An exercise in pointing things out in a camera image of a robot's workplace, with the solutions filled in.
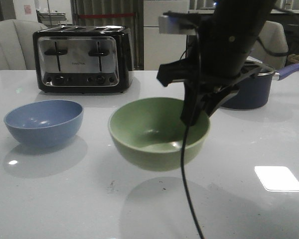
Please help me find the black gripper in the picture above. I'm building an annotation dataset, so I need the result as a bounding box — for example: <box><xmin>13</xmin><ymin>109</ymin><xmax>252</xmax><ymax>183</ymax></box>
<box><xmin>180</xmin><ymin>58</ymin><xmax>263</xmax><ymax>125</ymax></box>

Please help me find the green bowl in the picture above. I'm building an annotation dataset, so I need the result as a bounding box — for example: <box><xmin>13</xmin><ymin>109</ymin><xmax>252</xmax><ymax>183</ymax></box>
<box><xmin>108</xmin><ymin>97</ymin><xmax>210</xmax><ymax>171</ymax></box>

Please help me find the blue bowl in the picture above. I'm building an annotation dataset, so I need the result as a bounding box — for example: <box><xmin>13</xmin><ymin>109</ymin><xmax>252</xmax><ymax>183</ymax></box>
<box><xmin>3</xmin><ymin>100</ymin><xmax>84</xmax><ymax>148</ymax></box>

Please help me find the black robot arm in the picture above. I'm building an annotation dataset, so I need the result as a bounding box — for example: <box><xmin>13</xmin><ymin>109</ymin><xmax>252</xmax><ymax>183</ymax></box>
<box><xmin>181</xmin><ymin>0</ymin><xmax>275</xmax><ymax>125</ymax></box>

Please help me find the dark blue saucepan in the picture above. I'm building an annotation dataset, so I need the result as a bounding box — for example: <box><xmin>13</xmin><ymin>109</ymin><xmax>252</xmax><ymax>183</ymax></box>
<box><xmin>221</xmin><ymin>57</ymin><xmax>299</xmax><ymax>110</ymax></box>

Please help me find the beige armchair right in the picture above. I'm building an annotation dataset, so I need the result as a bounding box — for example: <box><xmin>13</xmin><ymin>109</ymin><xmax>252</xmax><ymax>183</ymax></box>
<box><xmin>249</xmin><ymin>21</ymin><xmax>289</xmax><ymax>69</ymax></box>

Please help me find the beige armchair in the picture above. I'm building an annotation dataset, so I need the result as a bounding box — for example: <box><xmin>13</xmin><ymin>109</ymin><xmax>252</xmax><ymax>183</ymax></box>
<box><xmin>249</xmin><ymin>21</ymin><xmax>289</xmax><ymax>69</ymax></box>
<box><xmin>0</xmin><ymin>19</ymin><xmax>47</xmax><ymax>70</ymax></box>

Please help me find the red barrier belt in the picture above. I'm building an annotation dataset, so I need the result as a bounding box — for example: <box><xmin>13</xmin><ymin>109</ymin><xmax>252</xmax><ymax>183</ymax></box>
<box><xmin>78</xmin><ymin>12</ymin><xmax>136</xmax><ymax>19</ymax></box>

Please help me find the black and chrome four-slot toaster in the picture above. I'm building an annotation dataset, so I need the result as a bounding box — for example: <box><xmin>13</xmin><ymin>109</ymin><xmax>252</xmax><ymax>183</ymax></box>
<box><xmin>33</xmin><ymin>25</ymin><xmax>134</xmax><ymax>93</ymax></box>

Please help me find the beige armchair left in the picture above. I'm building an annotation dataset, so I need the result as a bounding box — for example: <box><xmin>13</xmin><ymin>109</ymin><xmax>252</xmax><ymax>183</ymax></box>
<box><xmin>0</xmin><ymin>19</ymin><xmax>47</xmax><ymax>70</ymax></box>

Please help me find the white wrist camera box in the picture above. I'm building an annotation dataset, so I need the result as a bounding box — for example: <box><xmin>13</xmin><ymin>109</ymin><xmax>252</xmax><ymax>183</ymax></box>
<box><xmin>158</xmin><ymin>11</ymin><xmax>202</xmax><ymax>35</ymax></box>

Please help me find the black cable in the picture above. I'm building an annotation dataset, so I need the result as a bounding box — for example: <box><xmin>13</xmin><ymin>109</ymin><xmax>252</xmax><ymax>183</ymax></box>
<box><xmin>180</xmin><ymin>29</ymin><xmax>205</xmax><ymax>239</ymax></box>

